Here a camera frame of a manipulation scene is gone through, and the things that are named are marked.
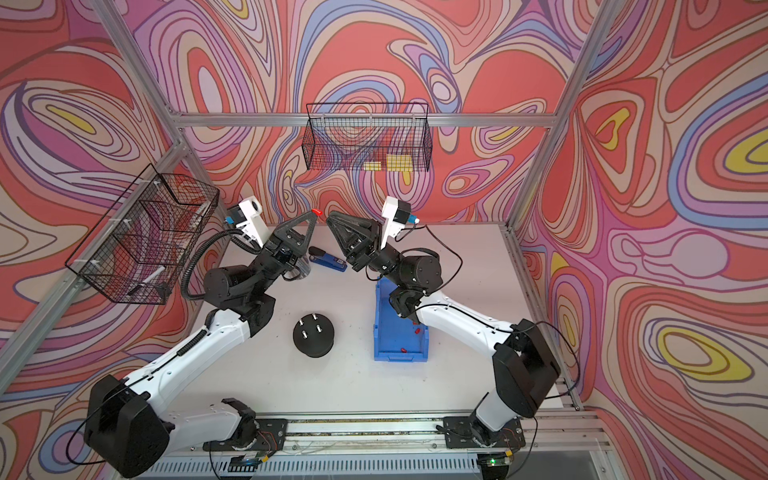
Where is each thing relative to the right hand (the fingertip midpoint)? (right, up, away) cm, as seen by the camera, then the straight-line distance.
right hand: (324, 226), depth 53 cm
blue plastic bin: (+14, -31, +37) cm, 51 cm away
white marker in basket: (-48, -12, +20) cm, 54 cm away
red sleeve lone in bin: (+16, -34, +34) cm, 50 cm away
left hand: (-1, 0, -2) cm, 2 cm away
